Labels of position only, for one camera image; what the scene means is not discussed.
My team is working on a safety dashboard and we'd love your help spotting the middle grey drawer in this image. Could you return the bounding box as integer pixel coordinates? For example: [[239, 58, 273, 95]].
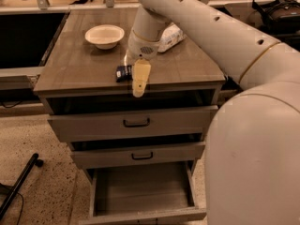
[[71, 142, 205, 169]]

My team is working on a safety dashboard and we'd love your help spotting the dark blue rxbar wrapper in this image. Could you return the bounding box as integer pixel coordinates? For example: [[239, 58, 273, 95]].
[[115, 65, 132, 83]]

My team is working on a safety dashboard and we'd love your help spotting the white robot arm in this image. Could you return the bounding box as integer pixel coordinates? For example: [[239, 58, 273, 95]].
[[128, 0, 300, 225]]

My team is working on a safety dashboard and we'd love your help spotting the white plastic bottle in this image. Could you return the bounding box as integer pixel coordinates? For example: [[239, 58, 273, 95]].
[[157, 23, 187, 53]]

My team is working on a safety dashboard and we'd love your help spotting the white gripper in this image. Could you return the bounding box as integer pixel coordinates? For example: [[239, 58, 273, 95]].
[[127, 31, 159, 98]]

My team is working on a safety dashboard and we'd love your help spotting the grey wooden drawer cabinet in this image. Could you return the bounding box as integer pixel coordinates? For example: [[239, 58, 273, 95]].
[[33, 6, 227, 225]]

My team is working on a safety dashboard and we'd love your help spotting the white paper bowl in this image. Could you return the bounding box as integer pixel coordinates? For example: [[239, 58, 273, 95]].
[[84, 24, 125, 50]]

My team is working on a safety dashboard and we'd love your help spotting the black middle drawer handle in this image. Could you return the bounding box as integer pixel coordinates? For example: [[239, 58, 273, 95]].
[[131, 152, 154, 160]]

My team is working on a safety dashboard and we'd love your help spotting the black top drawer handle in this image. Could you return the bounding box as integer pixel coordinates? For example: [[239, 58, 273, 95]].
[[123, 118, 150, 128]]

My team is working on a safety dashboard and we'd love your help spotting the black drawer handle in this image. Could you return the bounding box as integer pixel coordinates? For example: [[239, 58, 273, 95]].
[[131, 152, 154, 160], [123, 118, 150, 128]]

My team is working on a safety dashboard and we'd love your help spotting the black stand leg left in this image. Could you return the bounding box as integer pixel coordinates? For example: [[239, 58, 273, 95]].
[[0, 153, 43, 219]]

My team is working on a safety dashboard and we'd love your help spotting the black vr headset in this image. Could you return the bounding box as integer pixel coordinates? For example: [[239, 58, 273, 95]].
[[252, 0, 300, 32]]

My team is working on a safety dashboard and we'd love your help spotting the bottom grey open drawer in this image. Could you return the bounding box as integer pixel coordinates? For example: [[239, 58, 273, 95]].
[[79, 161, 206, 225]]

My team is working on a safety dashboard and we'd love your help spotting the top grey drawer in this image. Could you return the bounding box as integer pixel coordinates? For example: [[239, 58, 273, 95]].
[[49, 106, 218, 143]]

